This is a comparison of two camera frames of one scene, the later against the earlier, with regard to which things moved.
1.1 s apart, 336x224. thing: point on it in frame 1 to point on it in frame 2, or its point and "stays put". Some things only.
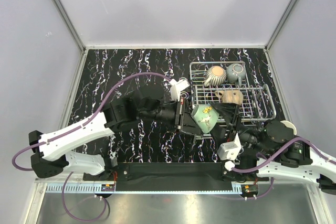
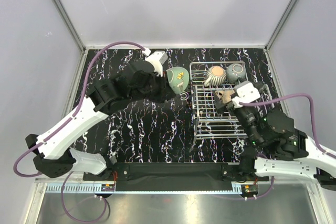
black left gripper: [188, 126] to [165, 93]
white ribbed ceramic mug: [216, 75] stays put
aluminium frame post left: [62, 9] stays put
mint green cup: [206, 117] to [178, 78]
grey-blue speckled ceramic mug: [235, 73] stays put
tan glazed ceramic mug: [234, 96] stays put
